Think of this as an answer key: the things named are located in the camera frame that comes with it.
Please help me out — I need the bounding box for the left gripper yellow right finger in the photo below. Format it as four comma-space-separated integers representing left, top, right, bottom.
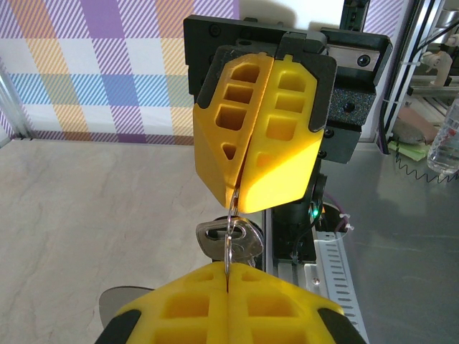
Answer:
227, 263, 367, 344

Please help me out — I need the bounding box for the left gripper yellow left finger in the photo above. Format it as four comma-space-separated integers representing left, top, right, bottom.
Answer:
103, 261, 230, 344

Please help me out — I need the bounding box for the silver key with black tag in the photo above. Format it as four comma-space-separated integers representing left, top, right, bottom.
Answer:
195, 216, 265, 270

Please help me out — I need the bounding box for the metal key holder plate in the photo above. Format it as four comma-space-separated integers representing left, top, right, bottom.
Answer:
99, 286, 153, 329

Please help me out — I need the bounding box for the pinkish rounded object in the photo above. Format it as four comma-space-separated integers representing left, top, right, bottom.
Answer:
390, 106, 444, 145

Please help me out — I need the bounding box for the green paper sheet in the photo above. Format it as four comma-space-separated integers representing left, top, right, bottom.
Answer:
389, 138, 431, 163

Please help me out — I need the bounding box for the white plastic fixture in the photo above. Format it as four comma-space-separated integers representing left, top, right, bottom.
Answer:
421, 49, 453, 87

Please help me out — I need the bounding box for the clear plastic water bottle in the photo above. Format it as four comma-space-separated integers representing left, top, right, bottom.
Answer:
426, 96, 459, 176

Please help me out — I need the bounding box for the aluminium frame post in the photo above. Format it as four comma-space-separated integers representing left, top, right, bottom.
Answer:
0, 60, 35, 145
374, 0, 437, 155

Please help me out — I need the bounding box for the slotted grey cable duct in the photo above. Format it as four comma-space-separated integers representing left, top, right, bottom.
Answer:
303, 229, 366, 344

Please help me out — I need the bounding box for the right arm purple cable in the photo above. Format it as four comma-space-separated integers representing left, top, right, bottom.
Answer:
321, 195, 354, 236

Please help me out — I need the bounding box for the black coiled cord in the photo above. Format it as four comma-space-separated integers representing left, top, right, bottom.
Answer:
393, 152, 459, 183

